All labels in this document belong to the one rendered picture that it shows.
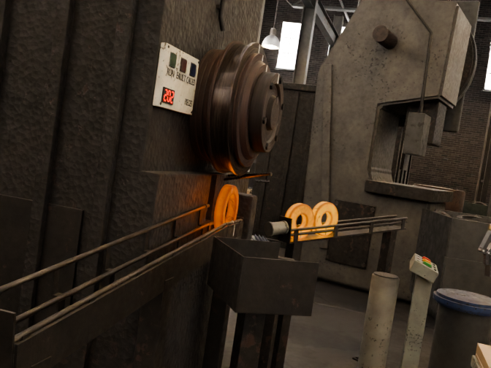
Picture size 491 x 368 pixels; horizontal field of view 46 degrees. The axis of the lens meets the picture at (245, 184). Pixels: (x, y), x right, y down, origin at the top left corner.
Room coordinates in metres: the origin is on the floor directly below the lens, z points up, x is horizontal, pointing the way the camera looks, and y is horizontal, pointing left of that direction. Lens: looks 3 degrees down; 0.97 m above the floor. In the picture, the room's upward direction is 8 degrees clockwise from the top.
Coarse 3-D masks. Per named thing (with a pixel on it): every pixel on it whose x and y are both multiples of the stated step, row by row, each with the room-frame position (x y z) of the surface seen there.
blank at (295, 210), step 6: (294, 204) 2.47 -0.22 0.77; (300, 204) 2.47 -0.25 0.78; (306, 204) 2.49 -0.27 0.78; (288, 210) 2.46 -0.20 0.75; (294, 210) 2.45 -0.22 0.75; (300, 210) 2.47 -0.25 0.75; (306, 210) 2.49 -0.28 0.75; (312, 210) 2.51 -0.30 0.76; (288, 216) 2.44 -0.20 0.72; (294, 216) 2.45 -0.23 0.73; (306, 216) 2.50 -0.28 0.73; (312, 216) 2.52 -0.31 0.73; (294, 222) 2.45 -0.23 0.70; (306, 222) 2.50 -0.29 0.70; (312, 222) 2.52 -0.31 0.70; (294, 228) 2.46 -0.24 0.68; (306, 234) 2.51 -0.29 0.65
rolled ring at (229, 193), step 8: (224, 192) 2.02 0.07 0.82; (232, 192) 2.06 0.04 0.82; (224, 200) 2.00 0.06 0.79; (232, 200) 2.13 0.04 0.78; (216, 208) 1.99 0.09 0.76; (224, 208) 2.00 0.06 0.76; (232, 208) 2.14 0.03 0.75; (216, 216) 1.99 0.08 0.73; (224, 216) 2.01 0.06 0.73; (232, 216) 2.13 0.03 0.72; (216, 224) 2.01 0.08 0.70
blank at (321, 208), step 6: (318, 204) 2.56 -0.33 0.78; (324, 204) 2.56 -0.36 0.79; (330, 204) 2.58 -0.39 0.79; (318, 210) 2.54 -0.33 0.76; (324, 210) 2.56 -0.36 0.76; (330, 210) 2.59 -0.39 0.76; (336, 210) 2.61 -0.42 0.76; (318, 216) 2.54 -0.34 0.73; (330, 216) 2.60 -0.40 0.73; (336, 216) 2.62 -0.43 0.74; (318, 222) 2.54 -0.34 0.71; (330, 222) 2.60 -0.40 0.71; (336, 222) 2.62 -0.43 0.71; (324, 228) 2.57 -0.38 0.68; (330, 228) 2.60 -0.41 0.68; (318, 234) 2.57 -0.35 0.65; (324, 234) 2.58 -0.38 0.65
